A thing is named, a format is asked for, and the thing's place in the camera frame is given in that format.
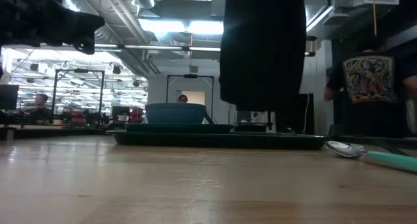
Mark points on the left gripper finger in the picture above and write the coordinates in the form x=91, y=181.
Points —
x=85, y=43
x=75, y=19

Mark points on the black metal table frame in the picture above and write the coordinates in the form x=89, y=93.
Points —
x=49, y=133

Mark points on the fluorescent ceiling light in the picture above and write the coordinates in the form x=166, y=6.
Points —
x=169, y=26

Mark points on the dark green plastic tray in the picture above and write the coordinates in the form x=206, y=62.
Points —
x=211, y=141

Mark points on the black monitor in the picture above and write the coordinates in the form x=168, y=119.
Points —
x=9, y=97
x=120, y=111

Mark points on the black frame stand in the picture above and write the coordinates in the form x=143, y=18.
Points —
x=190, y=76
x=78, y=70

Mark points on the green round plate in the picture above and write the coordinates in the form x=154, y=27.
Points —
x=179, y=128

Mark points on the black cloth napkin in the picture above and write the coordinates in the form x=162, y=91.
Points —
x=260, y=48

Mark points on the blue bowl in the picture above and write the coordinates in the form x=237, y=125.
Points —
x=175, y=113

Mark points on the red chair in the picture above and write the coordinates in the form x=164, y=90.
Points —
x=137, y=115

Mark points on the black panel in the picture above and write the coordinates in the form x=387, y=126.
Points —
x=293, y=120

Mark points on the horizontal metal bar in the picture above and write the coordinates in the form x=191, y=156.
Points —
x=146, y=47

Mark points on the person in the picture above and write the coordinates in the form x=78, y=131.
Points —
x=40, y=100
x=368, y=77
x=183, y=99

